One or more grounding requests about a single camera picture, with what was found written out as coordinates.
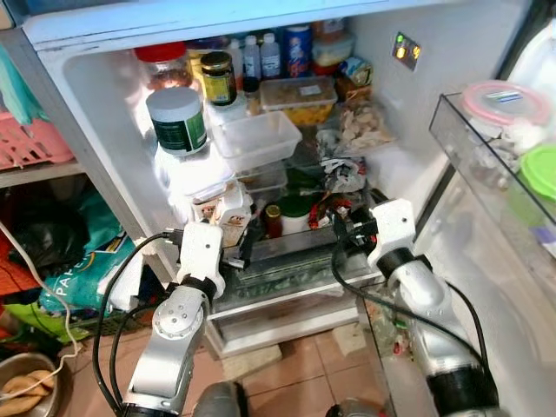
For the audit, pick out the empty clear plastic container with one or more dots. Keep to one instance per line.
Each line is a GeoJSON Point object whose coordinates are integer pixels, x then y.
{"type": "Point", "coordinates": [256, 139]}

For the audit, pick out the clear container of yellow food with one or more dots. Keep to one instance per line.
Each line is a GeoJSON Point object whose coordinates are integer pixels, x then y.
{"type": "Point", "coordinates": [300, 100]}

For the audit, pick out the clear bag of beige snacks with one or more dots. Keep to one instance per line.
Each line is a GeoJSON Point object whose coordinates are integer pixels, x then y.
{"type": "Point", "coordinates": [365, 126]}

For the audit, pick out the green-lidded round container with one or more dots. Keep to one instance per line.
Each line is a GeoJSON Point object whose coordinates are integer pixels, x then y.
{"type": "Point", "coordinates": [540, 169]}

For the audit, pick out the small white bottle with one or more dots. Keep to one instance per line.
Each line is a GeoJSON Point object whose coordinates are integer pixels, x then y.
{"type": "Point", "coordinates": [271, 57]}
{"type": "Point", "coordinates": [252, 59]}

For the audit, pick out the pink plastic basket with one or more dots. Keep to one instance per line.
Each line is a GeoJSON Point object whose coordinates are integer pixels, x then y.
{"type": "Point", "coordinates": [35, 143]}

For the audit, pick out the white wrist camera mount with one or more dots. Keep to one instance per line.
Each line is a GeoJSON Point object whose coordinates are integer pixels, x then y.
{"type": "Point", "coordinates": [201, 248]}
{"type": "Point", "coordinates": [395, 226]}

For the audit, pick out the grey robot right leg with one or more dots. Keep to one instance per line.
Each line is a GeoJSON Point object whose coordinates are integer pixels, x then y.
{"type": "Point", "coordinates": [352, 408]}

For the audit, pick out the dark jar with yellow label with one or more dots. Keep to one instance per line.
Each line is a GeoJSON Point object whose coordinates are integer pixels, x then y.
{"type": "Point", "coordinates": [218, 80]}

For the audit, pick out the white tub with green label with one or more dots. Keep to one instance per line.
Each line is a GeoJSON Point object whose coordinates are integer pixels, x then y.
{"type": "Point", "coordinates": [178, 122]}

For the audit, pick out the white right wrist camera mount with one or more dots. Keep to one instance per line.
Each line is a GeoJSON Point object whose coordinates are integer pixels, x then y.
{"type": "Point", "coordinates": [395, 226]}

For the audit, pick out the brown bread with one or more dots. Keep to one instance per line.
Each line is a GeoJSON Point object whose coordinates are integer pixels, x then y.
{"type": "Point", "coordinates": [26, 389]}

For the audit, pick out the small printed drink carton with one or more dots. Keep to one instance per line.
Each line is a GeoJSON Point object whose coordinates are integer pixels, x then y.
{"type": "Point", "coordinates": [228, 208]}

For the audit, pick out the crumpled printed packet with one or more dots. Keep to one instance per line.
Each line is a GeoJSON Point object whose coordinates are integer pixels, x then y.
{"type": "Point", "coordinates": [343, 174]}

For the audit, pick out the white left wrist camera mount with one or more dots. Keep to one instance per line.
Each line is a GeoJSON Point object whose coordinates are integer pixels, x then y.
{"type": "Point", "coordinates": [201, 248]}

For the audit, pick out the grey robot leg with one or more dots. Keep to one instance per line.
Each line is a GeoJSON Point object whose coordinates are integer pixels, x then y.
{"type": "Point", "coordinates": [352, 408]}
{"type": "Point", "coordinates": [221, 401]}

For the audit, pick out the pink-lidded round container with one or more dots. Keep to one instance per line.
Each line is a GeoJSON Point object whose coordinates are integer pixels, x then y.
{"type": "Point", "coordinates": [504, 102]}

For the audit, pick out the clear crisper drawer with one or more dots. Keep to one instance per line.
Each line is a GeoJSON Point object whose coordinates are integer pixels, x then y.
{"type": "Point", "coordinates": [295, 278]}

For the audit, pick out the lidded clear tub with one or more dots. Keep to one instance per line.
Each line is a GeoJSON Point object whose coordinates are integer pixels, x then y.
{"type": "Point", "coordinates": [334, 52]}

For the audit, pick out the teal cloth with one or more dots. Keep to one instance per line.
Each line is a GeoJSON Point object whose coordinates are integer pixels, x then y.
{"type": "Point", "coordinates": [17, 87]}

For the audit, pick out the blue-green printed bag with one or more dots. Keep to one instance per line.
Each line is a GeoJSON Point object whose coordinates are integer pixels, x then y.
{"type": "Point", "coordinates": [87, 278]}

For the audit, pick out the grey robot left leg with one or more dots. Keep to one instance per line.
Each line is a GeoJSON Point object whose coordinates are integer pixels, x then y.
{"type": "Point", "coordinates": [221, 401]}

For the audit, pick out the red-lidded clear jar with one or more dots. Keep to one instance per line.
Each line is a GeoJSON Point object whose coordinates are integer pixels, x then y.
{"type": "Point", "coordinates": [163, 65]}

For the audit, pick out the metal bowl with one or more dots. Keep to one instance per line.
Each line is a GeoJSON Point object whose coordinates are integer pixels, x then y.
{"type": "Point", "coordinates": [35, 391]}

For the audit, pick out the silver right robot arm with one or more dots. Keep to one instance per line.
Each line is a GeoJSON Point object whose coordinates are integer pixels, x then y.
{"type": "Point", "coordinates": [434, 313]}

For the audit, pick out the fridge control light panel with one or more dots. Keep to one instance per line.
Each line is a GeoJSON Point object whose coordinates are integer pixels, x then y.
{"type": "Point", "coordinates": [406, 50]}

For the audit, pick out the household fridge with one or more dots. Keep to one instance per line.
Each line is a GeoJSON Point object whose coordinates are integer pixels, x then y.
{"type": "Point", "coordinates": [408, 130]}

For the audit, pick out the clear fridge door shelf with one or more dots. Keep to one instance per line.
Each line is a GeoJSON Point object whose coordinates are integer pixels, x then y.
{"type": "Point", "coordinates": [473, 165]}

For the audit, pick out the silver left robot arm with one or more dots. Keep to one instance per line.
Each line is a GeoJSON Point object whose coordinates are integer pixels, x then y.
{"type": "Point", "coordinates": [169, 347]}

